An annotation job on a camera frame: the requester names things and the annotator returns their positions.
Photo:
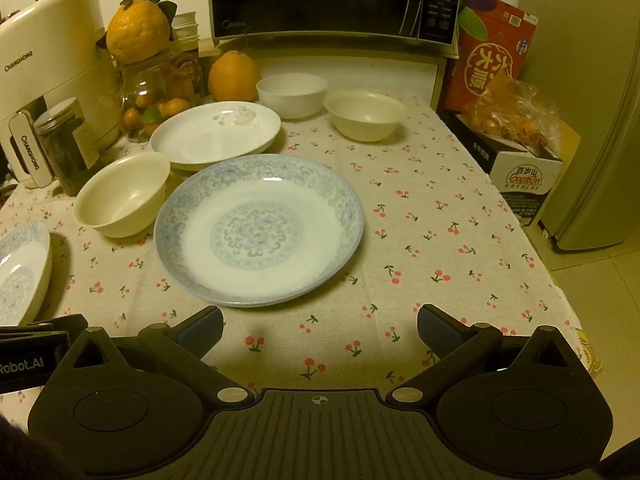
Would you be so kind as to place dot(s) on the stack of white paper cups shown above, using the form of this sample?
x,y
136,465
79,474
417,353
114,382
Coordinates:
x,y
185,25

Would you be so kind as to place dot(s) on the cherry print tablecloth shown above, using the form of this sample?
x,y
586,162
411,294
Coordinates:
x,y
450,260

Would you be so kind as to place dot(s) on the refrigerator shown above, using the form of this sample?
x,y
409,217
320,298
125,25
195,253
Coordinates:
x,y
600,135

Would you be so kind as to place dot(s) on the dark tea jar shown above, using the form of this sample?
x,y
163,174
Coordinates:
x,y
65,150

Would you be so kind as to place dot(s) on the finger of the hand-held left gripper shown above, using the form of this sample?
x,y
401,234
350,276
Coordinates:
x,y
70,324

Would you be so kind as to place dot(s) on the blue patterned plate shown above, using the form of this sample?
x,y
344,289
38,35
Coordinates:
x,y
260,230
20,270

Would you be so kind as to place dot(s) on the beige microwave shelf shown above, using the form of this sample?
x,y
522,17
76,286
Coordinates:
x,y
350,65

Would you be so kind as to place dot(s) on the large citrus with leaves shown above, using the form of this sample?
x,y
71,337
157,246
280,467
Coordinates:
x,y
135,30

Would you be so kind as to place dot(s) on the large orange citrus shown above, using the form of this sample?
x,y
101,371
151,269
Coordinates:
x,y
232,77

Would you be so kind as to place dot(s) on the glass jar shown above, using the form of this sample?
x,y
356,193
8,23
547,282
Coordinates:
x,y
145,85

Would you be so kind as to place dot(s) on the white and black cardboard box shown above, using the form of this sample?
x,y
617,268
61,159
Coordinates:
x,y
520,180

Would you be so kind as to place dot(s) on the mandarins in glass jar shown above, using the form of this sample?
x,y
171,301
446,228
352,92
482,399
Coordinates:
x,y
175,107

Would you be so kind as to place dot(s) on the cream bowl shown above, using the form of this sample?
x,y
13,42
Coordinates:
x,y
120,200
365,120

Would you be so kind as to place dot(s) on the cream air fryer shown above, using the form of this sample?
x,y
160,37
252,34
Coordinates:
x,y
55,60

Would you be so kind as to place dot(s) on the red carton box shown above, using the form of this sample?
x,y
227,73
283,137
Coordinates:
x,y
480,65

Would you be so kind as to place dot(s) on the plastic bag of oranges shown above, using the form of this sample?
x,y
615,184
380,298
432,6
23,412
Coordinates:
x,y
510,115

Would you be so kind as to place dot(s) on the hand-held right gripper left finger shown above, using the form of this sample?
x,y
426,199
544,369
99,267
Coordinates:
x,y
205,329

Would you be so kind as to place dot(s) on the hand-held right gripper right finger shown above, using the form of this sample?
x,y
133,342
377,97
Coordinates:
x,y
434,329

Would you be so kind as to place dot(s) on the white plate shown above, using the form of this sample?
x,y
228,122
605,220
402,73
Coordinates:
x,y
210,137

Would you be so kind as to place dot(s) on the white bowl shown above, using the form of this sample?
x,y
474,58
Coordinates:
x,y
292,97

